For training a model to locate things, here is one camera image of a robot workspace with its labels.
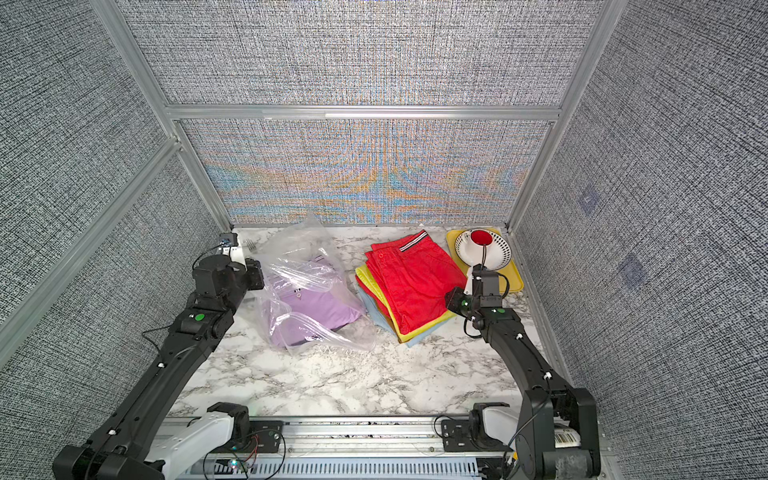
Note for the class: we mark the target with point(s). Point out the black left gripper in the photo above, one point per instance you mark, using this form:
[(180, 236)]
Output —
[(252, 270)]

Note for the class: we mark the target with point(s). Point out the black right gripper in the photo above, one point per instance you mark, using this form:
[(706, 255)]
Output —
[(453, 302)]

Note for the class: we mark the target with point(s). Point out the red striped waistband shorts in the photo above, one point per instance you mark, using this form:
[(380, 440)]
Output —
[(415, 274)]

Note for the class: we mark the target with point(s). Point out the clear plastic vacuum bag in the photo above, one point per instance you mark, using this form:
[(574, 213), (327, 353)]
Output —
[(304, 241)]

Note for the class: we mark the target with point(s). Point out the purple garment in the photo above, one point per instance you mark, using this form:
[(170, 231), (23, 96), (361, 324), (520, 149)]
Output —
[(309, 302)]

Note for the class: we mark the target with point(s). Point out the yellow garment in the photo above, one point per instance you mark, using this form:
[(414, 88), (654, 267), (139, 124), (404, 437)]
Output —
[(381, 313)]

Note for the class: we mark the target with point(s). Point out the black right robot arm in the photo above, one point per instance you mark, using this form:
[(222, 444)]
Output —
[(556, 435)]

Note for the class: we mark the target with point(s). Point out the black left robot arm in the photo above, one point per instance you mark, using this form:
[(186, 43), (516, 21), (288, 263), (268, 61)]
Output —
[(121, 448)]

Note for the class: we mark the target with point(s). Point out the white patterned saucer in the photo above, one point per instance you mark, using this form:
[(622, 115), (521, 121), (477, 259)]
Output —
[(499, 253)]

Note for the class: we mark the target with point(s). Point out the white cup red inside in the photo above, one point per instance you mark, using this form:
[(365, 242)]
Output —
[(472, 246)]

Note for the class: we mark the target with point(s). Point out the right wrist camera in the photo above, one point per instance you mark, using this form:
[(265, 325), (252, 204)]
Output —
[(469, 287)]

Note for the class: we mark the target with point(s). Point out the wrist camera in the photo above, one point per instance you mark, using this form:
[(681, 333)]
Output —
[(229, 245), (469, 287)]

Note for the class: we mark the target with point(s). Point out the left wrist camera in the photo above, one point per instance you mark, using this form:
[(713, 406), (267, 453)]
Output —
[(229, 245)]

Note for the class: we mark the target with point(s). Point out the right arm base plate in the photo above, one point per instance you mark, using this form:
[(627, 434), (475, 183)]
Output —
[(457, 436)]

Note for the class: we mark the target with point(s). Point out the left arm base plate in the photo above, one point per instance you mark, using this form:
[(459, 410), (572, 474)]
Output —
[(262, 436)]

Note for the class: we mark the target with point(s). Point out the aluminium front rail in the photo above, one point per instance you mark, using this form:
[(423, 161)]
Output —
[(397, 435)]

